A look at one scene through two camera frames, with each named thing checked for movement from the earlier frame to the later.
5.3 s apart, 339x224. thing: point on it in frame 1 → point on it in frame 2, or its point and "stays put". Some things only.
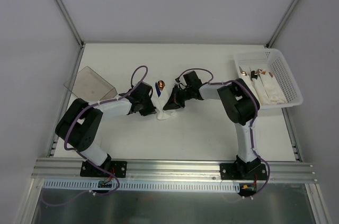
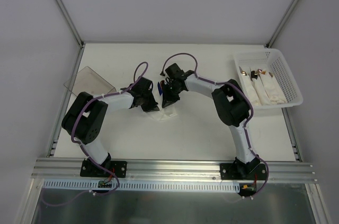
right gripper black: (179, 97) → (169, 92)
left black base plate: (117, 168) stays put
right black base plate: (233, 171) stays put
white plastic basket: (272, 61) stays put
